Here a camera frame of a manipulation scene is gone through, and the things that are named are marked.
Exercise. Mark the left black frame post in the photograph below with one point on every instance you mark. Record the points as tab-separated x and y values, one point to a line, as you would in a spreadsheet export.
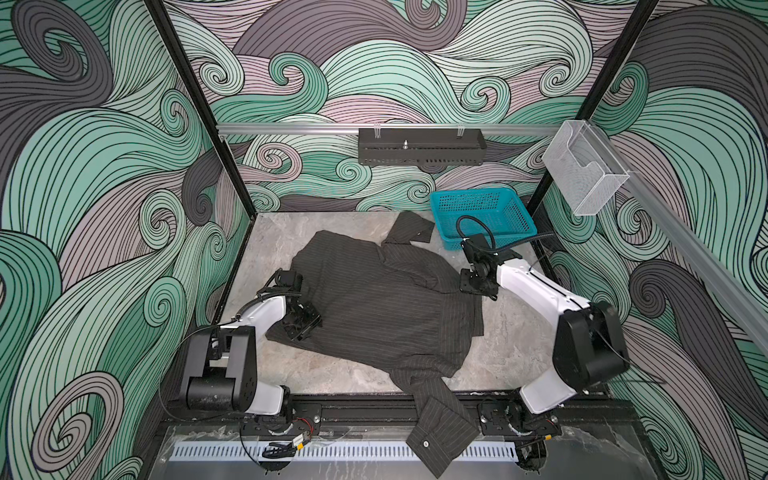
174	47

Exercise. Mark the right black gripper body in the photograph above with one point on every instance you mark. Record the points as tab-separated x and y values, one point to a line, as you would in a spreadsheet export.
470	282

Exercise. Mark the aluminium wall rail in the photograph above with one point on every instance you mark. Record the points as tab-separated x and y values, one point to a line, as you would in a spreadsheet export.
698	220
304	128

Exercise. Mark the black perforated wall tray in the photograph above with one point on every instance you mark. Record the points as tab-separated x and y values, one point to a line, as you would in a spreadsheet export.
431	149

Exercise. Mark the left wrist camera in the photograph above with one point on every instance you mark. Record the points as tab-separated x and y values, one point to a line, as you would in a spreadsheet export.
288	282

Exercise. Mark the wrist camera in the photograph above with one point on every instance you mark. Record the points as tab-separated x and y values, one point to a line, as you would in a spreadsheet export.
288	282
477	249

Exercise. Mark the aluminium back wall rail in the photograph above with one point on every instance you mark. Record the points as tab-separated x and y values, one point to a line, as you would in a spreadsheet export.
304	128

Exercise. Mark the aluminium right wall rail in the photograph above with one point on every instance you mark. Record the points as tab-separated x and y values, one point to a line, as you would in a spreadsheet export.
698	220

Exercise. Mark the dark pinstriped long sleeve shirt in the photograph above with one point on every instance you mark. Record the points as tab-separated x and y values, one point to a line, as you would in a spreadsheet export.
397	307

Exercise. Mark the right black frame post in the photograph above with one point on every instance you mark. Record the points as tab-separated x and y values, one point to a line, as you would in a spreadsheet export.
618	55

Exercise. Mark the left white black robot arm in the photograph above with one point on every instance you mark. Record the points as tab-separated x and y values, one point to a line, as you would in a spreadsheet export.
221	372

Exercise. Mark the clear plastic wall bin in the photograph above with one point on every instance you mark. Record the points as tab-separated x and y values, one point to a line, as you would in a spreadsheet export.
585	166

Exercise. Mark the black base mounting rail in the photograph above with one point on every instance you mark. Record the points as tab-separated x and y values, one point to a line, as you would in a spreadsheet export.
498	413

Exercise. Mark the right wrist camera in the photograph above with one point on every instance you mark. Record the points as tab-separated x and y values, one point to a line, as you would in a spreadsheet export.
477	249

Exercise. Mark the teal plastic basket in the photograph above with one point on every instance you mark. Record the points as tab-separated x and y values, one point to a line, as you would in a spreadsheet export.
499	209

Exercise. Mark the black frame post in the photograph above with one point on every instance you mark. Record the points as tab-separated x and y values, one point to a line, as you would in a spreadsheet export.
174	47
618	55

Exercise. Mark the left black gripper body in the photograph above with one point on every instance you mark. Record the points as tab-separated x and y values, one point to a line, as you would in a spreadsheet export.
304	319

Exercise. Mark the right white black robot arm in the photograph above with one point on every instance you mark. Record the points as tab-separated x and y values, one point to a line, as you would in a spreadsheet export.
589	346

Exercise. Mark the white slotted cable duct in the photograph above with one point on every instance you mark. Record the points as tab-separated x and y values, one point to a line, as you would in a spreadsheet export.
209	451

